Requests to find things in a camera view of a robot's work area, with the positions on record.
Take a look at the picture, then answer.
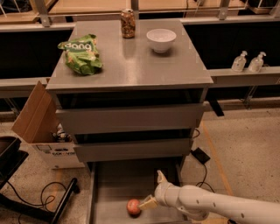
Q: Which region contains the right clear pump bottle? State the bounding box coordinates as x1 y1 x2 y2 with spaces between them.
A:
248 52 266 73

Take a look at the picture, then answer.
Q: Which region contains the grey drawer cabinet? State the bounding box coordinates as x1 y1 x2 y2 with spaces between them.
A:
45 18 214 169

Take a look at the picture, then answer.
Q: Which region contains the brown cardboard box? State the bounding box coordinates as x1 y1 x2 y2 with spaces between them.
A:
11 81 84 169

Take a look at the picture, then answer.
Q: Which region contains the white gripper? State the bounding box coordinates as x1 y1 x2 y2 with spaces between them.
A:
138 170 174 210

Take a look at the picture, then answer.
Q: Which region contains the clear pump bottle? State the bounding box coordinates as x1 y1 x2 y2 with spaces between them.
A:
231 51 248 72
248 52 266 73

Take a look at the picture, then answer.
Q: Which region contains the patterned drink can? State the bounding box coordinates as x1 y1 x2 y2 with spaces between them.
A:
121 9 136 39

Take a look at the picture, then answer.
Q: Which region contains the left clear pump bottle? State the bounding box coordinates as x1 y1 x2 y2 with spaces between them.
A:
231 51 248 72

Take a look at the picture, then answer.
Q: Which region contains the white ceramic bowl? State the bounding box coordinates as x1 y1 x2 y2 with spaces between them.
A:
146 29 177 53

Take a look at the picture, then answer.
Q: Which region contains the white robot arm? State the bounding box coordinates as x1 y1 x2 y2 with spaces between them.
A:
139 170 280 224

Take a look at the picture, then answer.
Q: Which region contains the green dang snack bag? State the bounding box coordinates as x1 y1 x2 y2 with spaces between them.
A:
58 34 102 75

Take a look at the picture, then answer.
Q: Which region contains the grey top drawer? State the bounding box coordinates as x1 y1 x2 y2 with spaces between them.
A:
56 104 204 134

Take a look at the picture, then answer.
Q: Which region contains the black chair base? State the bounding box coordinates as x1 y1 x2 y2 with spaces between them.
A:
0 136 80 224

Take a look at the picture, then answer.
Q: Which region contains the grey middle drawer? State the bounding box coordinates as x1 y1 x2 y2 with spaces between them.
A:
73 138 193 162

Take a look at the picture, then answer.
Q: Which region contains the grey open bottom drawer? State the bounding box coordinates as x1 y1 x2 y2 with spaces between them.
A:
86 157 190 224

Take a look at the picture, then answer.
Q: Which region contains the red apple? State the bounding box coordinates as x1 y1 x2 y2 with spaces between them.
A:
126 199 141 215

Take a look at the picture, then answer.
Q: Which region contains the black power adapter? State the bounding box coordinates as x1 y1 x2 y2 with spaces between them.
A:
191 148 210 165

